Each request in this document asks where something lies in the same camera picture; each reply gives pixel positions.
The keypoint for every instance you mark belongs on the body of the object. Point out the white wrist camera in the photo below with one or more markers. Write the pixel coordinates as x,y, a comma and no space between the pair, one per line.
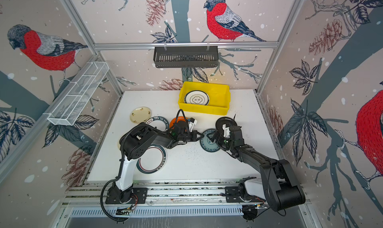
226,131
191,123

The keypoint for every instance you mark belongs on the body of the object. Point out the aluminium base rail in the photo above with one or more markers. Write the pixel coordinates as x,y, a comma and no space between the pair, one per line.
159,194

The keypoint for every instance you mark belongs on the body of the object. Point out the teal rim Hao Shi plate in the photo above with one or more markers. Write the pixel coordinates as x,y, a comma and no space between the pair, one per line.
159,122

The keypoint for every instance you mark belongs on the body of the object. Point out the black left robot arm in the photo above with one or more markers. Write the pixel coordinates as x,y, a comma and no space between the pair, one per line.
136,142

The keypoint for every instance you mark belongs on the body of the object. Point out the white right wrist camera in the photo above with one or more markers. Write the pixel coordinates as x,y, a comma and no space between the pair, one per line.
226,131

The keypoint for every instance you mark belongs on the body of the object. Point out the cream plate with characters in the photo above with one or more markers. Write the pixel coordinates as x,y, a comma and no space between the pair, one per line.
140,114

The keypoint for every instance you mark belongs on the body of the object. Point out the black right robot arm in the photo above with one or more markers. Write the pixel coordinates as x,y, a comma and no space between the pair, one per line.
278,184

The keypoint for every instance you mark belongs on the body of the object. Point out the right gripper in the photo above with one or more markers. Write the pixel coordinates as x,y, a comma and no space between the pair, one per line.
215,138

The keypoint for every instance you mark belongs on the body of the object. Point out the orange plate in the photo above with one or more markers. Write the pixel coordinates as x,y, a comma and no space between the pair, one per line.
178,119

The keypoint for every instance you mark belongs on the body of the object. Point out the black hanging basket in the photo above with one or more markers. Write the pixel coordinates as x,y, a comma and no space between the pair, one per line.
186,57

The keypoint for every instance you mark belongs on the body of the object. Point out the white plate black flower outline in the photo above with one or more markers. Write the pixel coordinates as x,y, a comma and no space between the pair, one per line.
196,97

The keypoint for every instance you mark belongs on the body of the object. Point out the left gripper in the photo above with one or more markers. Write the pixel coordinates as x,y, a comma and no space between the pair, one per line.
194,136

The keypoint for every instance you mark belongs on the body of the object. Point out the teal patterned plate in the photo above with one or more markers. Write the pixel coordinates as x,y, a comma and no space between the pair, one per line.
206,143

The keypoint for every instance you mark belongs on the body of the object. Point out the yellow plastic bin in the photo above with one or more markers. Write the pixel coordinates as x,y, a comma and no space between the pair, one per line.
219,96

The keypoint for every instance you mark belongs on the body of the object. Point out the white wire mesh basket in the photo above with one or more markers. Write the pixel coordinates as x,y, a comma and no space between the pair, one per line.
80,91

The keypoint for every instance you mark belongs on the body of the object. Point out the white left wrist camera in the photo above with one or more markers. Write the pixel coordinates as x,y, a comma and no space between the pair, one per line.
191,123

